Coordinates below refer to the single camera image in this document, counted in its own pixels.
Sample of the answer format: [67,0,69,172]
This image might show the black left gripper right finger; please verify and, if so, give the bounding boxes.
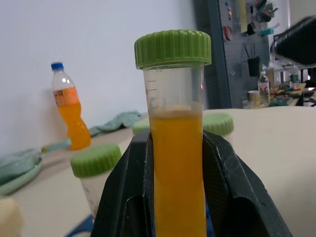
[202,130,294,237]

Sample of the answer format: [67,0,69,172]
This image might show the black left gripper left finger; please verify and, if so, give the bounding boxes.
[91,133,155,237]

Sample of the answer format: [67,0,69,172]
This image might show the yellow liquid green-capped test tube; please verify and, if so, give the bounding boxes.
[134,29,212,237]

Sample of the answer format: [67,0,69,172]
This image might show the clear green-capped test tube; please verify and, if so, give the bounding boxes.
[70,144,122,217]
[202,113,235,144]
[132,118,151,135]

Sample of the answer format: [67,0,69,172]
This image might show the teal green cloth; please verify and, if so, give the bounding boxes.
[88,110,143,138]

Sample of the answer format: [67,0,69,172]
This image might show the white paper cup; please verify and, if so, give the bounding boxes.
[248,90,261,109]

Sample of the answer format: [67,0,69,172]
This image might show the orange soda bottle blue cap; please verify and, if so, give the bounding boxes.
[50,61,91,151]

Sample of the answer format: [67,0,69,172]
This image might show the clear water bottle red label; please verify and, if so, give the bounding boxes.
[257,71,271,108]

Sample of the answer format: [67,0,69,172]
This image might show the pale green tray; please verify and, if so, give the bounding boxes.
[0,138,72,196]

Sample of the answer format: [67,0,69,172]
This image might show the black pen cup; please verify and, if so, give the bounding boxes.
[247,56,261,77]

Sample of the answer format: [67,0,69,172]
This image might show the black monitor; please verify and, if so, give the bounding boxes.
[273,15,316,65]

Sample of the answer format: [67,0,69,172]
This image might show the grey pegboard tool wall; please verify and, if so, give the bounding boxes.
[194,0,292,109]

